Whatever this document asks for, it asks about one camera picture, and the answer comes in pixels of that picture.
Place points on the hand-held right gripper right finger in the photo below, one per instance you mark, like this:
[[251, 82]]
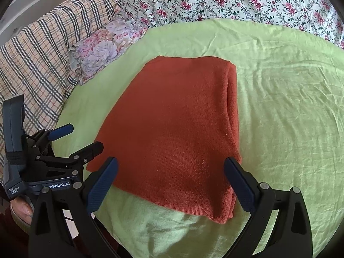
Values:
[[246, 190]]

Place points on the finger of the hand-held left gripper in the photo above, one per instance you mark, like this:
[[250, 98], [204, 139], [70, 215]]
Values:
[[91, 150], [63, 131]]

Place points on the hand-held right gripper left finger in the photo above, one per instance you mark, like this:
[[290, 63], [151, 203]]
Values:
[[100, 185]]

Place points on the orange knit sweater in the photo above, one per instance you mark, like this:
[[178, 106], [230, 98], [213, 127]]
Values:
[[172, 129]]

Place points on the person's left hand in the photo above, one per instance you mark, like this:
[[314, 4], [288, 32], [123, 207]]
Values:
[[22, 209]]

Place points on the plaid blanket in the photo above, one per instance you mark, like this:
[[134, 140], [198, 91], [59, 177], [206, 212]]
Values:
[[40, 53]]

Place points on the light green blanket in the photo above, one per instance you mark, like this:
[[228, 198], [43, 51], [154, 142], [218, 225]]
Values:
[[282, 107]]

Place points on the pastel floral pillow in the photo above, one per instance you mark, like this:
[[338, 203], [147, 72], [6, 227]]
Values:
[[104, 45]]

